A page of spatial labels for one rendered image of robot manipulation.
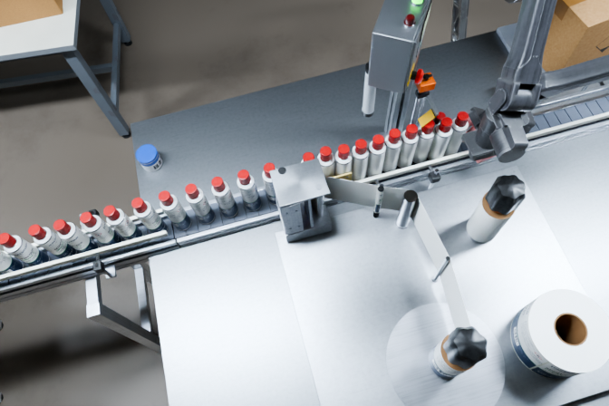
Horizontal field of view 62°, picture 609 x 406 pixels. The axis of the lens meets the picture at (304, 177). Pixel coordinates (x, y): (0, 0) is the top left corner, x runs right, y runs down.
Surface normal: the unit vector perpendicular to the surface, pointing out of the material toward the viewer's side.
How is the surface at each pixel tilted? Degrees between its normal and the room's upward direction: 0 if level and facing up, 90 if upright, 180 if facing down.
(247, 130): 0
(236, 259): 0
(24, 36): 0
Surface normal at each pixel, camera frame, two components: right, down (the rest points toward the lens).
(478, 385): -0.05, -0.46
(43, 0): 0.23, 0.86
